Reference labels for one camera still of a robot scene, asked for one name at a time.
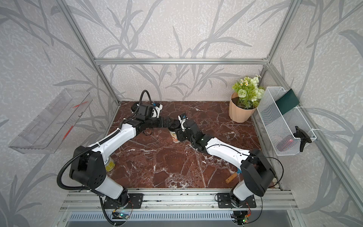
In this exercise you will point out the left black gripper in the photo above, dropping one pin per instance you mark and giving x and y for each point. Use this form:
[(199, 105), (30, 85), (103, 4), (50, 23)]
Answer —
[(161, 120)]

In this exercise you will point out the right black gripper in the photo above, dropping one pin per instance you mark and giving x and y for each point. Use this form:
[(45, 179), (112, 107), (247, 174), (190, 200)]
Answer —
[(179, 134)]

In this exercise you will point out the black plastic cup lid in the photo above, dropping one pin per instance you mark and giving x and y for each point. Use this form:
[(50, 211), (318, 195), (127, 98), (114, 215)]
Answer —
[(134, 105)]

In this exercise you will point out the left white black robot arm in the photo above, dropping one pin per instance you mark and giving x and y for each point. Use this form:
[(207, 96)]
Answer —
[(87, 171)]

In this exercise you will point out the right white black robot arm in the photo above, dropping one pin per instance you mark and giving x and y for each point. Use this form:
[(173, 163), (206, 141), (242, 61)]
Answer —
[(255, 168)]

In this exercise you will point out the pink flower pot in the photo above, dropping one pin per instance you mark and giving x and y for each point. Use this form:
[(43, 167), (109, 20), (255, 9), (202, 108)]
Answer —
[(238, 114)]

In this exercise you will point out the yellow green tape roll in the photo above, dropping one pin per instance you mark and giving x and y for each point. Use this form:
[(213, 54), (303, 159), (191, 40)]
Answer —
[(110, 164)]

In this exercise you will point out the green white artificial flowers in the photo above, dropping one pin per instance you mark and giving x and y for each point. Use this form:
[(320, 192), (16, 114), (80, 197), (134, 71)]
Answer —
[(249, 92)]

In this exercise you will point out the red object in basket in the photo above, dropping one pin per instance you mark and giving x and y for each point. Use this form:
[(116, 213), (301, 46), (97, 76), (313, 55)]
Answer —
[(286, 143)]

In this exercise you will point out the dark green card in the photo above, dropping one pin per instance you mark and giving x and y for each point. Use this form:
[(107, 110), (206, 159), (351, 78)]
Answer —
[(287, 102)]

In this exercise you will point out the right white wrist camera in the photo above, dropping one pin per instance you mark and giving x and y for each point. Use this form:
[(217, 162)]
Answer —
[(182, 119)]

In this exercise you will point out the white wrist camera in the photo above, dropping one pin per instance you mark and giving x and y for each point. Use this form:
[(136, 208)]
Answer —
[(182, 119), (156, 109)]

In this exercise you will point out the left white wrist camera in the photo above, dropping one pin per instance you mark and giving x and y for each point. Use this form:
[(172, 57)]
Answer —
[(156, 109)]

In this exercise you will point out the blue garden fork wooden handle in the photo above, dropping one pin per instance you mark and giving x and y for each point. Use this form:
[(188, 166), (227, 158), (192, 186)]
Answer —
[(233, 176)]

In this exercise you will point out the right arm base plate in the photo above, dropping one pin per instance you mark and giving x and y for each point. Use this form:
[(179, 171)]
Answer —
[(227, 200)]

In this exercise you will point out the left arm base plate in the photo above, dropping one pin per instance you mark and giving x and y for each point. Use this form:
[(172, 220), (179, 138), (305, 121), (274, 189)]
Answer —
[(129, 201)]

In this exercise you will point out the white wire mesh basket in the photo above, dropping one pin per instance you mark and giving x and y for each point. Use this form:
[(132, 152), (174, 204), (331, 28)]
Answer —
[(277, 125)]

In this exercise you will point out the clear acrylic wall shelf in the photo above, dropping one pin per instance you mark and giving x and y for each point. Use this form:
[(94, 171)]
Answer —
[(49, 129)]

